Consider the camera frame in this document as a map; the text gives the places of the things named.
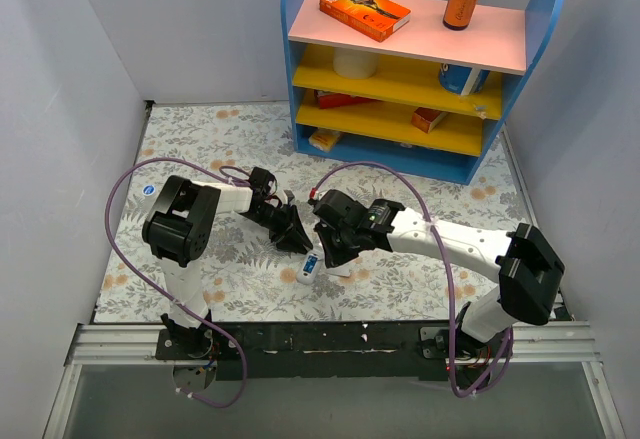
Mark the white remote control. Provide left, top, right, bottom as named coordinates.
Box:
left=296, top=245, right=324, bottom=285

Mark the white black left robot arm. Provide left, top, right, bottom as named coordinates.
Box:
left=142, top=167, right=313, bottom=359

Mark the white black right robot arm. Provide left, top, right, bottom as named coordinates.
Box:
left=309, top=189, right=565, bottom=357

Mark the blue battery in remote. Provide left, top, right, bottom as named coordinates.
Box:
left=302, top=253, right=318, bottom=276

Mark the floral patterned table mat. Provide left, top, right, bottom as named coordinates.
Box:
left=93, top=101, right=557, bottom=324

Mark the yellow red packet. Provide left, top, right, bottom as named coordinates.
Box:
left=308, top=128, right=344, bottom=153

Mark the red box on shelf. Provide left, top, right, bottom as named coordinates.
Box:
left=314, top=90, right=376, bottom=109

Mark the clear bottle blue cap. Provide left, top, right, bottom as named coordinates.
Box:
left=142, top=185, right=156, bottom=198

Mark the orange box on shelf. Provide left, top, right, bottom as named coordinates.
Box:
left=411, top=107, right=449, bottom=134

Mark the blue wooden shelf unit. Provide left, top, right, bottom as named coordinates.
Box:
left=280, top=0, right=564, bottom=184

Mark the blue white can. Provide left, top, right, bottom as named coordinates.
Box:
left=438, top=63, right=490, bottom=96

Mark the orange razor box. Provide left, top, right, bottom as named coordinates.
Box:
left=319, top=0, right=411, bottom=42

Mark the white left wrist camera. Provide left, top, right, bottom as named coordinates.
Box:
left=277, top=189, right=295, bottom=204

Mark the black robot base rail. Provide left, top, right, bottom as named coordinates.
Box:
left=155, top=320, right=449, bottom=381

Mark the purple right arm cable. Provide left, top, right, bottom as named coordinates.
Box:
left=312, top=161, right=515, bottom=400

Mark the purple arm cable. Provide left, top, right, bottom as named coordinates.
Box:
left=312, top=161, right=515, bottom=400
left=103, top=157, right=249, bottom=408

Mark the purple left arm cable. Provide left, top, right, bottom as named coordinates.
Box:
left=103, top=157, right=249, bottom=408

